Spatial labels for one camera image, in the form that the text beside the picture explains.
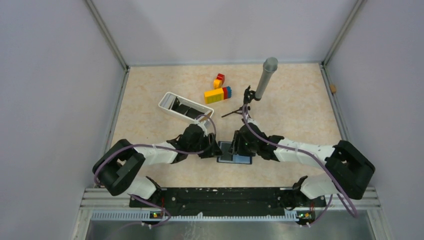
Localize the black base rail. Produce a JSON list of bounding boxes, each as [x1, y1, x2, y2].
[[148, 187, 327, 217]]

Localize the red blue toy block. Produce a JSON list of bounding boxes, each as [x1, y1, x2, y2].
[[222, 86, 232, 100]]

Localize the grey microphone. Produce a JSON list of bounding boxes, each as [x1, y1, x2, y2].
[[254, 57, 279, 101]]

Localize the white rectangular tray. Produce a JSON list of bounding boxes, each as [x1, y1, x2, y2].
[[158, 91, 215, 124]]

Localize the small red toy block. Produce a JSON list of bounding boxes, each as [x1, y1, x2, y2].
[[216, 73, 225, 85]]

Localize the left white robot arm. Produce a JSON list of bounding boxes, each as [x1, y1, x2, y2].
[[92, 114, 221, 207]]

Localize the small orange toy block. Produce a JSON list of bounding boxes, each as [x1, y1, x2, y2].
[[213, 78, 222, 90]]

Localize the small brown wall object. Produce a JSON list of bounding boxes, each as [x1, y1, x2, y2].
[[329, 84, 337, 94]]

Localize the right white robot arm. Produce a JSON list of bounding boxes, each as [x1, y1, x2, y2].
[[230, 119, 376, 206]]

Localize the blue leather card holder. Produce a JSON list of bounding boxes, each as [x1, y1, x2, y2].
[[216, 141, 253, 165]]

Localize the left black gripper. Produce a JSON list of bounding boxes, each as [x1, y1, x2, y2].
[[188, 132, 224, 159]]

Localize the yellow toy block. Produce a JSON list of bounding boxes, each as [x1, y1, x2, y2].
[[204, 88, 224, 104]]

